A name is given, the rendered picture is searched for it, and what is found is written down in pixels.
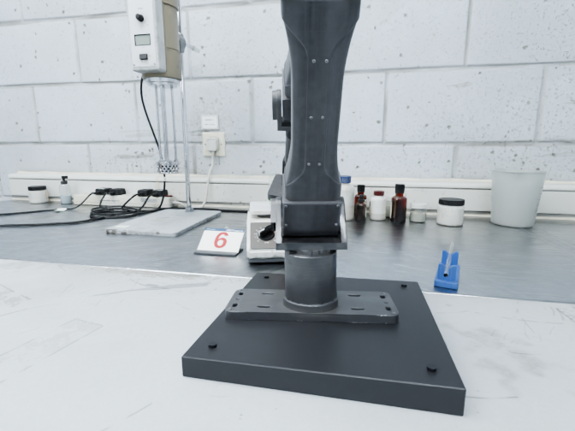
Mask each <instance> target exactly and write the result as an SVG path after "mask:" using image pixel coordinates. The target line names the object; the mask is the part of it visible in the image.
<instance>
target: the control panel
mask: <svg viewBox="0 0 575 431"><path fill-rule="evenodd" d="M270 224H271V223H270V222H251V223H250V248H251V249H252V250H258V249H275V248H276V232H274V233H275V236H274V238H273V239H271V240H261V239H260V238H259V237H258V231H259V230H260V229H262V228H264V227H267V226H269V225H270Z"/></svg>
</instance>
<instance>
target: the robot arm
mask: <svg viewBox="0 0 575 431"><path fill-rule="evenodd" d="M360 7H361V0H281V16H282V20H283V22H284V26H285V29H286V34H287V42H288V53H287V59H286V61H285V63H284V68H283V69H282V90H281V89H276V91H272V117H273V120H277V131H286V147H285V156H284V157H283V160H282V174H276V175H275V177H274V179H273V181H272V183H271V185H270V189H269V190H268V200H270V199H271V200H270V202H271V211H270V223H271V229H272V232H276V251H285V290H278V289H239V290H236V291H235V292H234V294H233V296H232V298H231V299H230V300H229V302H228V304H227V306H226V307H225V317H226V318H228V319H231V320H259V321H290V322H351V323H382V324H395V323H397V322H398V321H399V311H398V310H397V308H396V306H395V304H394V302H393V300H392V298H391V297H390V295H389V294H388V293H386V292H362V291H336V267H337V250H347V223H346V211H345V201H344V197H343V196H341V174H340V171H339V169H338V160H337V149H338V137H339V126H340V117H341V99H342V89H343V80H344V73H345V67H346V62H347V54H348V51H349V47H350V44H351V40H352V37H353V32H354V29H355V27H356V24H357V22H358V20H359V15H360ZM282 231H283V236H282Z"/></svg>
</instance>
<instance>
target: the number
mask: <svg viewBox="0 0 575 431"><path fill-rule="evenodd" d="M241 236H242V233H238V232H223V231H207V230H205V234H204V237H203V239H202V241H201V244H200V246H199V247H202V248H215V249H228V250H238V247H239V244H240V239H241Z"/></svg>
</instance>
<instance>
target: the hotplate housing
mask: <svg viewBox="0 0 575 431"><path fill-rule="evenodd" d="M251 222H270V215H251V214H250V213H249V211H248V214H247V236H246V256H247V257H249V263H271V262H285V251H276V249H258V250H252V249H251V248H250V223H251Z"/></svg>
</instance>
